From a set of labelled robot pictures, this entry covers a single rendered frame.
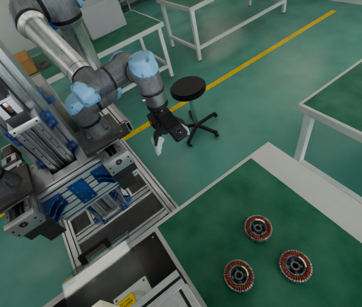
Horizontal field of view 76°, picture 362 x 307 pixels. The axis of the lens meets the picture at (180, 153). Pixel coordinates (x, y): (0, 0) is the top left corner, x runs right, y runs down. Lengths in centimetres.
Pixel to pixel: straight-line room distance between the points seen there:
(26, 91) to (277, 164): 126
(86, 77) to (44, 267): 193
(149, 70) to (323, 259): 92
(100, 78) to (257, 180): 86
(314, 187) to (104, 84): 100
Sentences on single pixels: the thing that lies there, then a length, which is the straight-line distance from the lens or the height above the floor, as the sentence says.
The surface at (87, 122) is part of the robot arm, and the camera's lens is 119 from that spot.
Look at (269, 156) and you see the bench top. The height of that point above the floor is 75.
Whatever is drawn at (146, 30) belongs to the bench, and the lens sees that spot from 316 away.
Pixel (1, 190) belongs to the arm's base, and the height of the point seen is 109.
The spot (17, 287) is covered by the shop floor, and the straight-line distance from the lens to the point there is 252.
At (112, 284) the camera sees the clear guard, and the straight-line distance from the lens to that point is 82.
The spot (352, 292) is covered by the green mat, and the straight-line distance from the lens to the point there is 110.
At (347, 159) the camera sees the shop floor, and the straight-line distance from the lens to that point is 239.
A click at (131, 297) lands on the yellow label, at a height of 107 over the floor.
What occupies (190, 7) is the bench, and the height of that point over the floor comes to 75.
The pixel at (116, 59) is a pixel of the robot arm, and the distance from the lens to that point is 76.
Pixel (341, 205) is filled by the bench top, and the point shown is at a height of 75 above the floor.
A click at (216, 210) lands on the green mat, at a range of 115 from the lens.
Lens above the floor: 178
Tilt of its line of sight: 48 degrees down
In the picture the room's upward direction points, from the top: 19 degrees counter-clockwise
